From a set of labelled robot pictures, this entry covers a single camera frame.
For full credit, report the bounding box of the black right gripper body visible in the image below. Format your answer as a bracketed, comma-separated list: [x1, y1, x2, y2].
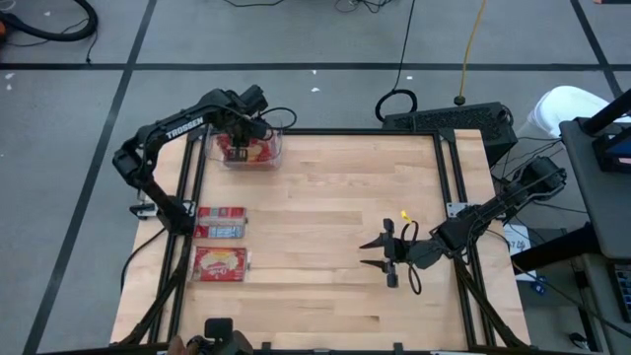
[382, 217, 446, 289]

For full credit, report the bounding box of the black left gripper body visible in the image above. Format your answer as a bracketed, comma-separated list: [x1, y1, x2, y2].
[216, 116, 271, 150]

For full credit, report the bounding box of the red popcorn bag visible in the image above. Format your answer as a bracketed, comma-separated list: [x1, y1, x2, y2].
[214, 132, 278, 165]
[193, 205, 248, 241]
[188, 245, 252, 283]

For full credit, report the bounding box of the clear plastic basket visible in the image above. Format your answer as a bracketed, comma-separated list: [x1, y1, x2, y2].
[204, 123, 285, 172]

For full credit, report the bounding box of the white paper sheet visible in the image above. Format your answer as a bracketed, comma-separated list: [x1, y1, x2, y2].
[503, 223, 539, 283]

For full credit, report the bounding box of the black desk bar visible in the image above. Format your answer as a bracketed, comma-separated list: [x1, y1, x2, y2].
[510, 222, 600, 277]

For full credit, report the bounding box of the black perforated computer case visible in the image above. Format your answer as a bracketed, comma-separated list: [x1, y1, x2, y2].
[382, 101, 520, 168]

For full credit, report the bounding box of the black handheld device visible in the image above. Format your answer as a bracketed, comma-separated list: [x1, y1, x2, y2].
[185, 317, 254, 355]

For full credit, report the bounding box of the grey side cart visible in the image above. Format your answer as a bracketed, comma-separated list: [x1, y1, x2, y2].
[558, 115, 631, 261]

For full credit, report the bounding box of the person's hand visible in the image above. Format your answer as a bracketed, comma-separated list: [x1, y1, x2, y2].
[166, 334, 189, 355]

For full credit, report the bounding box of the black keyboard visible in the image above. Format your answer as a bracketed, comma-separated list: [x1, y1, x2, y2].
[610, 262, 631, 324]

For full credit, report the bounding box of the white plastic bag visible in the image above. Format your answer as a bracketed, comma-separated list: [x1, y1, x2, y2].
[528, 85, 623, 140]

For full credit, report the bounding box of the dark blue box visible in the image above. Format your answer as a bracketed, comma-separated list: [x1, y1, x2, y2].
[591, 130, 631, 175]

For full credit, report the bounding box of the black pole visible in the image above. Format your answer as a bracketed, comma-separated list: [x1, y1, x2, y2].
[583, 87, 631, 135]

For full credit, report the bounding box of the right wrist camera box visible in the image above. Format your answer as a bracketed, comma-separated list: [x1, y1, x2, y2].
[392, 239, 413, 262]

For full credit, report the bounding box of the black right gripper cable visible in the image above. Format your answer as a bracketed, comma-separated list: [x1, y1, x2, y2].
[399, 220, 425, 296]

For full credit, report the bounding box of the braided left gripper cable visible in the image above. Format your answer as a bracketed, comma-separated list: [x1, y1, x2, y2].
[255, 106, 299, 132]

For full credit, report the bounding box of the black aluminium table frame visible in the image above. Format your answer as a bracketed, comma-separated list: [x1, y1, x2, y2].
[116, 126, 532, 352]

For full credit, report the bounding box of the black power cable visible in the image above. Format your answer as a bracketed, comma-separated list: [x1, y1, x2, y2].
[119, 225, 170, 293]

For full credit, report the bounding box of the black hanging cable with loop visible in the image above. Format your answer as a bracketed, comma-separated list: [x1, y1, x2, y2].
[373, 0, 420, 123]

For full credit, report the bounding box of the yellow hanging cable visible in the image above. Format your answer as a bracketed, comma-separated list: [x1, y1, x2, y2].
[452, 0, 490, 107]

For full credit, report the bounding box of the black vacuum hose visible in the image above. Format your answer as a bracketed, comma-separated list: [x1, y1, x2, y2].
[0, 0, 100, 42]

